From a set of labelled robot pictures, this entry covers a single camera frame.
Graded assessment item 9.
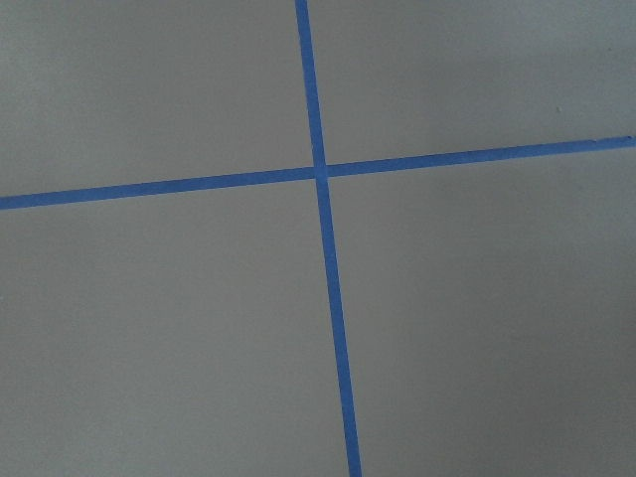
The crossing blue tape strip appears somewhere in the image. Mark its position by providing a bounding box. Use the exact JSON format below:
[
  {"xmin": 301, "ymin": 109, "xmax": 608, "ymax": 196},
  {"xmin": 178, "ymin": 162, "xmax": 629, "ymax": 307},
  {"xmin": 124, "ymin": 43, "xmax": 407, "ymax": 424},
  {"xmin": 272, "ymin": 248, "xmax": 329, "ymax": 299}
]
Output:
[{"xmin": 1, "ymin": 136, "xmax": 635, "ymax": 211}]

